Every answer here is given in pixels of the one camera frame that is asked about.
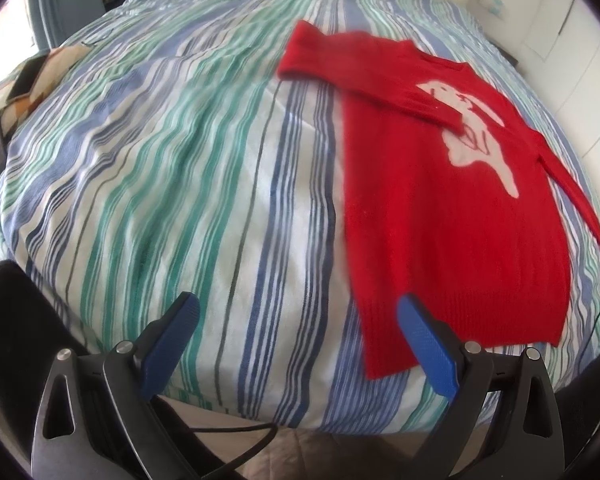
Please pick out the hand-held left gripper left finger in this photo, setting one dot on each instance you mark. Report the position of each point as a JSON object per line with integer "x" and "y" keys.
{"x": 172, "y": 340}

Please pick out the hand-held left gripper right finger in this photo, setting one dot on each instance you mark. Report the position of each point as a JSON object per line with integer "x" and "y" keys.
{"x": 430, "y": 345}

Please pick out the red knitted sweater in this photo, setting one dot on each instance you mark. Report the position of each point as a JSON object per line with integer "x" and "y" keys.
{"x": 455, "y": 240}

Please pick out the striped bed cover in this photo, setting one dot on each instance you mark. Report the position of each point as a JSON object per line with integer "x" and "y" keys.
{"x": 180, "y": 185}

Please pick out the patterned items on bedside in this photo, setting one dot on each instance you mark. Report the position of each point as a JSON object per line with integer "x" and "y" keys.
{"x": 55, "y": 75}

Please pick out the white wardrobe doors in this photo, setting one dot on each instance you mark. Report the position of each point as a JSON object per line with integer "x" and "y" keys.
{"x": 570, "y": 60}

